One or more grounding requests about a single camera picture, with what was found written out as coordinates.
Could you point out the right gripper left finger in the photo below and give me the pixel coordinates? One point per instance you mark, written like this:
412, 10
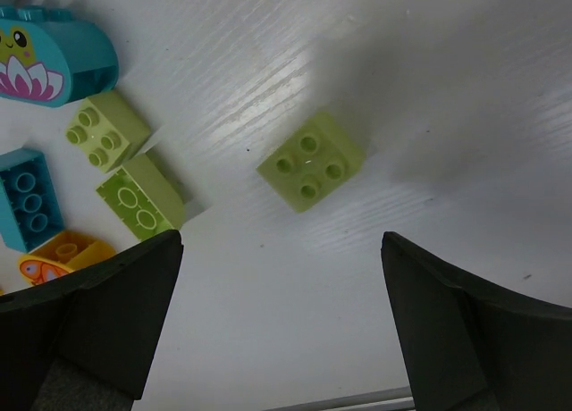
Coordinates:
87, 340

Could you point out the aluminium rail front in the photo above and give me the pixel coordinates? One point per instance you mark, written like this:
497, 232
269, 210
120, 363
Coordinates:
392, 399

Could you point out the orange butterfly lego brick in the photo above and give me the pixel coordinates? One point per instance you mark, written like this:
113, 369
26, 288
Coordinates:
67, 252

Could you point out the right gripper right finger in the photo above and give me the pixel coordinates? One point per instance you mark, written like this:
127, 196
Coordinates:
470, 344

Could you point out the teal long lego brick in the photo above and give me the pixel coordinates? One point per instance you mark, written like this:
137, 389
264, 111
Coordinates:
30, 213

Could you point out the teal frog lego brick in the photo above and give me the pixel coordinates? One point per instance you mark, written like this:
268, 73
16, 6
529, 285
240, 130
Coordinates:
51, 58

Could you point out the lime green lego brick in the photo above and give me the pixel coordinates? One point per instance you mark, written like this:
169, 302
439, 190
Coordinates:
313, 162
107, 130
142, 198

